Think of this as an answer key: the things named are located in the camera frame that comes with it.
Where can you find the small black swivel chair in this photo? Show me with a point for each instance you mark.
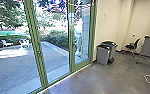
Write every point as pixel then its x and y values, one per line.
pixel 133 46

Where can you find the white garden statue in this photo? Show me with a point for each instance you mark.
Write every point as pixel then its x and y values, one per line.
pixel 78 43

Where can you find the small white wall outlet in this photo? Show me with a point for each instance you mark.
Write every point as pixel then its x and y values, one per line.
pixel 133 35

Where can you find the large green tree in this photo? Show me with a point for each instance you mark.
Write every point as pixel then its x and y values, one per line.
pixel 4 16

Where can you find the green garden hedge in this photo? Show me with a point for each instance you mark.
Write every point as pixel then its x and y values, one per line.
pixel 56 38

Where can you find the green framed glass door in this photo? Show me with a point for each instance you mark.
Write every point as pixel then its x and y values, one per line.
pixel 71 36

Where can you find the black bin with green lid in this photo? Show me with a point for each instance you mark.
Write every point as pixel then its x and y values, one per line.
pixel 111 50

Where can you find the grey indoor trash bin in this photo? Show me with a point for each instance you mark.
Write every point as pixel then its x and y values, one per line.
pixel 103 55

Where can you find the white wall switch plate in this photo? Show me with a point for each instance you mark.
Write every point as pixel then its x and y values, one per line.
pixel 105 14

